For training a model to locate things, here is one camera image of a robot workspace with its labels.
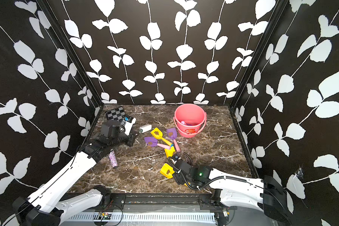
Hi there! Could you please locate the yellow trowel yellow handle upper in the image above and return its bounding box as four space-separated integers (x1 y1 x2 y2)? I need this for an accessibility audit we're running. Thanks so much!
151 128 173 146

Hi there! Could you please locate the purple glitter cylinder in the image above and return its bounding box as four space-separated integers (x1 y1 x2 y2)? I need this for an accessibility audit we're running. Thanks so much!
108 151 118 169

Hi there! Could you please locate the yellow trowel wooden handle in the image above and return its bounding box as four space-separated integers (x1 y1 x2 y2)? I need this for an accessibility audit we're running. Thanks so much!
164 146 176 158

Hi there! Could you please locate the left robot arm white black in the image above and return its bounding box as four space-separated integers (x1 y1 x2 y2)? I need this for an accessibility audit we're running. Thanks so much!
13 119 138 226

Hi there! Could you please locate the black front rail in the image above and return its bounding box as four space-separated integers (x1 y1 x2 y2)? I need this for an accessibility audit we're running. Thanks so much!
101 193 277 211

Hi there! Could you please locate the pink plastic bucket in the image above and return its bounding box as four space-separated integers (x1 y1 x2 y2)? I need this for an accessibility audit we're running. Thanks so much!
173 104 207 138

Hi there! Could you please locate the yellow trowel yellow handle lower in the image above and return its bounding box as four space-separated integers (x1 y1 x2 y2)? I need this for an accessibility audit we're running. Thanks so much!
160 163 175 179

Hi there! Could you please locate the white slotted cable duct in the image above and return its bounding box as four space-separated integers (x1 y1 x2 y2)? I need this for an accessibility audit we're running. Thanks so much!
66 212 216 224

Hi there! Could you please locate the black white checkerboard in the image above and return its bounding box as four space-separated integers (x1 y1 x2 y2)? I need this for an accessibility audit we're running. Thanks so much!
105 106 126 121

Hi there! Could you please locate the purple trowel pink handle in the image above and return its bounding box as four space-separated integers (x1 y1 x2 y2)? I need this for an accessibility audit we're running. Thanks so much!
167 128 181 152
180 121 197 126
144 137 172 150

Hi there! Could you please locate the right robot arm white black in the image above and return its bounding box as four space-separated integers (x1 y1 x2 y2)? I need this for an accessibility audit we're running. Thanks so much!
168 157 292 226

